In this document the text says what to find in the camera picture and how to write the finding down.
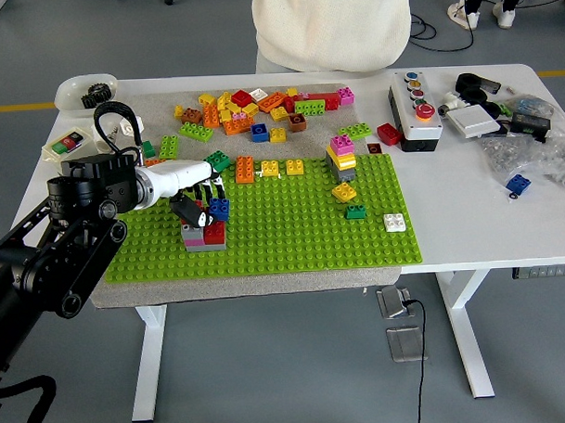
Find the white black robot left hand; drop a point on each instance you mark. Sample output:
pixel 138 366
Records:
pixel 179 175

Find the blue square toy brick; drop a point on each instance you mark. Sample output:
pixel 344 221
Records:
pixel 219 209
pixel 259 132
pixel 518 184

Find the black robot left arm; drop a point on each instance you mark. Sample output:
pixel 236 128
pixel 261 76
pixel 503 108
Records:
pixel 52 256

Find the orange long toy brick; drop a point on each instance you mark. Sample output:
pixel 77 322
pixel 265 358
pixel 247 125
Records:
pixel 238 125
pixel 244 168
pixel 273 101
pixel 154 162
pixel 211 115

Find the small dark green toy brick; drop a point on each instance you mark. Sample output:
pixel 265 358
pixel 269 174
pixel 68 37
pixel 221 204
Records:
pixel 355 212
pixel 148 149

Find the dark green long toy brick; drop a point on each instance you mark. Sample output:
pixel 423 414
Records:
pixel 218 160

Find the lime long toy brick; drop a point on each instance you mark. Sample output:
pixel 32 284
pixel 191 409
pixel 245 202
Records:
pixel 355 130
pixel 197 130
pixel 310 107

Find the grey square toy brick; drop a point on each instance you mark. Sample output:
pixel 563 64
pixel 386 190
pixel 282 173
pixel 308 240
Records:
pixel 192 233

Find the red long toy brick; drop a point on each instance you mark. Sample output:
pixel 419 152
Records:
pixel 214 233
pixel 327 98

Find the pink flat toy brick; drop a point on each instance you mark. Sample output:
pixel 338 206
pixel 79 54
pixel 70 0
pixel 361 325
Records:
pixel 194 244

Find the yellow square toy brick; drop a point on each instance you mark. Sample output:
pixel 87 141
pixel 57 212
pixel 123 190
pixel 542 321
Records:
pixel 225 115
pixel 343 192
pixel 292 91
pixel 278 134
pixel 234 106
pixel 207 99
pixel 269 168
pixel 224 100
pixel 251 109
pixel 279 113
pixel 294 166

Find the grey long toy brick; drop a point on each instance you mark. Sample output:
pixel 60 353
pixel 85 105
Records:
pixel 212 248

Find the white square toy brick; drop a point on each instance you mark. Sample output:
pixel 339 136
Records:
pixel 259 93
pixel 395 222

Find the green studded baseplate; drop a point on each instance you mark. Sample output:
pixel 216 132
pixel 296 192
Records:
pixel 311 238

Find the grey rectangular toy brick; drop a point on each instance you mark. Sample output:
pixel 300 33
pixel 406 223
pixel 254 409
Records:
pixel 340 173

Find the yellow rectangular toy brick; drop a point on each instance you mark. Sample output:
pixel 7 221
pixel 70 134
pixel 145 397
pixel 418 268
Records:
pixel 342 161

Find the pink square toy brick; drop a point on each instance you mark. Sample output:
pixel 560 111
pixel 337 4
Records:
pixel 346 95
pixel 341 144

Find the small brown toy brick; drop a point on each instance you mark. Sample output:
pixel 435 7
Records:
pixel 375 148

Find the white plastic cube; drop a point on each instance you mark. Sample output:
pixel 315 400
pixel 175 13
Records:
pixel 129 129

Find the white pipe fitting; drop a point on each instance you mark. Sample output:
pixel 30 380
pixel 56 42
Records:
pixel 108 134
pixel 451 104

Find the black toothed gear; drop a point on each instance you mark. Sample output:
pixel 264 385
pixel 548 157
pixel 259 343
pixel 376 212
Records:
pixel 89 100
pixel 101 91

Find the grey-brown table mat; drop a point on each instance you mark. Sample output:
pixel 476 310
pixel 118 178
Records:
pixel 248 289

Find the white plastic bowl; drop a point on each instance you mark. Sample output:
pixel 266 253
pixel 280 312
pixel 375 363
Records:
pixel 69 93

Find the white table leg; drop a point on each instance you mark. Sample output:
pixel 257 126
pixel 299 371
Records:
pixel 148 364
pixel 468 335

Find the grey button control box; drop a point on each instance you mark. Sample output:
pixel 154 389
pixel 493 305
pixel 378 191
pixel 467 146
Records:
pixel 419 125

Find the metal floor socket plate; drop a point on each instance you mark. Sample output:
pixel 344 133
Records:
pixel 405 344
pixel 391 300

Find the black round part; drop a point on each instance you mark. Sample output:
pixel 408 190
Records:
pixel 494 109

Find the small black box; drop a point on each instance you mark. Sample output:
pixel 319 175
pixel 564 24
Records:
pixel 493 86

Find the clear bag of screws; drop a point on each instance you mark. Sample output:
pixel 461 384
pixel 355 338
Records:
pixel 508 155

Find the green plastic part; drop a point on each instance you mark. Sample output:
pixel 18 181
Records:
pixel 506 107

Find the black electronic module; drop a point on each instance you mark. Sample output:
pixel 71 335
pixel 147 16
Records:
pixel 531 124

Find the clear bag of blue parts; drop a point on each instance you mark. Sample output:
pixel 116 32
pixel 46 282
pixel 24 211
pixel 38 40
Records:
pixel 531 104

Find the grey table control panel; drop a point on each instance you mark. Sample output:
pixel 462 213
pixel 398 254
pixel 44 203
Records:
pixel 547 272

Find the clear bag of white parts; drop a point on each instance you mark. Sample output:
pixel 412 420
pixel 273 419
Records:
pixel 561 160

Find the white green-red switch box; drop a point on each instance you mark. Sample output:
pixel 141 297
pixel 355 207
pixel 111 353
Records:
pixel 66 145

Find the white wall switch plate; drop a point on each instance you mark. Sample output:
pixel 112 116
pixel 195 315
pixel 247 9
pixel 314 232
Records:
pixel 473 121

